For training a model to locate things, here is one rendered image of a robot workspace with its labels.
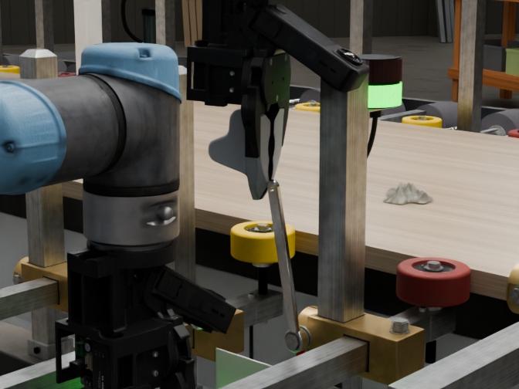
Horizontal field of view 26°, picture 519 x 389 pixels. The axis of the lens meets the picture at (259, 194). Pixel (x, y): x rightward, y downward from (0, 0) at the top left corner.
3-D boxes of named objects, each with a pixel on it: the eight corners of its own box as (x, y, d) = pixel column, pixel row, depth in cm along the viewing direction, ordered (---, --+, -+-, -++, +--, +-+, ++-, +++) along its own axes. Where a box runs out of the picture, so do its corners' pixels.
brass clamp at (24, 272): (72, 317, 144) (71, 280, 143) (9, 295, 153) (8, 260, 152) (109, 306, 149) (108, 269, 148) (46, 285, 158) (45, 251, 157)
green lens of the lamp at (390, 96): (378, 109, 112) (378, 87, 112) (331, 103, 116) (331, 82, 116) (412, 103, 117) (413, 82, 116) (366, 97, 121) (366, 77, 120)
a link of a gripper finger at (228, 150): (214, 193, 113) (216, 103, 111) (269, 201, 111) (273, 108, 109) (201, 200, 110) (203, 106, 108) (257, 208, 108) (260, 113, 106)
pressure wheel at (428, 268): (440, 380, 119) (444, 277, 117) (379, 363, 125) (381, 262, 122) (480, 360, 125) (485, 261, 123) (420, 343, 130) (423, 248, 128)
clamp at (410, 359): (395, 389, 111) (397, 340, 110) (292, 356, 120) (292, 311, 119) (427, 373, 115) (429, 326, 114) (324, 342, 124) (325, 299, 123)
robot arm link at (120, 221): (135, 174, 93) (205, 188, 88) (135, 228, 94) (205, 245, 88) (62, 187, 87) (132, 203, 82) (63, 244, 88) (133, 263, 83)
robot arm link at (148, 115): (49, 45, 84) (127, 39, 91) (52, 189, 86) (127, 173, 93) (127, 51, 79) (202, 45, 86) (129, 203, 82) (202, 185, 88)
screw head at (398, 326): (401, 336, 111) (402, 324, 111) (385, 331, 113) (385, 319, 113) (414, 330, 113) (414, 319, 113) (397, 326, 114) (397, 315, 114)
